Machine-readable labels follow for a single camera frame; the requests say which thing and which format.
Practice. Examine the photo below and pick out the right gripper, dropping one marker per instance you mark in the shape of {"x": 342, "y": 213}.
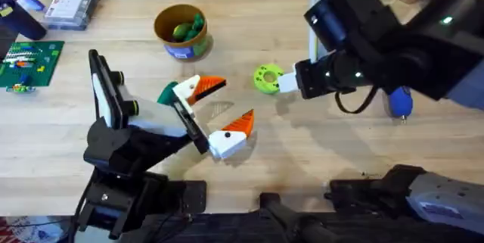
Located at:
{"x": 325, "y": 74}

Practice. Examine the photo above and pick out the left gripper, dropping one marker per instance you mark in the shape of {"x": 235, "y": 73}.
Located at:
{"x": 159, "y": 120}

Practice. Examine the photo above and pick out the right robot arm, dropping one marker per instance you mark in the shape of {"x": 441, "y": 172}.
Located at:
{"x": 446, "y": 38}

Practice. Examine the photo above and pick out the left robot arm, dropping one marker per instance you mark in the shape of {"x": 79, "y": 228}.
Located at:
{"x": 113, "y": 201}

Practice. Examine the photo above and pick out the blue electric screwdriver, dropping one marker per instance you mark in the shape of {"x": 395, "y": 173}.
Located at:
{"x": 400, "y": 103}

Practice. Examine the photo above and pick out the green disc with holes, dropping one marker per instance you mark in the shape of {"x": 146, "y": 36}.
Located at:
{"x": 261, "y": 80}

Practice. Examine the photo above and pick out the brown tub with toys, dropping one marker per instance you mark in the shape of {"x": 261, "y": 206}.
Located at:
{"x": 181, "y": 48}

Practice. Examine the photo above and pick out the left wrist upright plate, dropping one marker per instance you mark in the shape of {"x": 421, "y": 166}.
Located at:
{"x": 103, "y": 91}

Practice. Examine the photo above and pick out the clear plastic parts box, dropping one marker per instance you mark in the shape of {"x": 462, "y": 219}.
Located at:
{"x": 72, "y": 4}

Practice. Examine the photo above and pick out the green board with blocks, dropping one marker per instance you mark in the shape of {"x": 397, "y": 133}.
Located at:
{"x": 34, "y": 65}

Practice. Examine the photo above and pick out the small toy block cluster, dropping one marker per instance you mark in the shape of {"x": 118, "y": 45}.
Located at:
{"x": 20, "y": 88}

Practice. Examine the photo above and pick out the dark blue cylinder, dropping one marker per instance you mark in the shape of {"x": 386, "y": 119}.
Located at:
{"x": 20, "y": 21}

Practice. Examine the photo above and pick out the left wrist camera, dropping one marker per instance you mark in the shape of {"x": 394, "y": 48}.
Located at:
{"x": 130, "y": 107}

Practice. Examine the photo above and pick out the black rail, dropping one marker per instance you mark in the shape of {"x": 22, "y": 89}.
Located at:
{"x": 234, "y": 229}

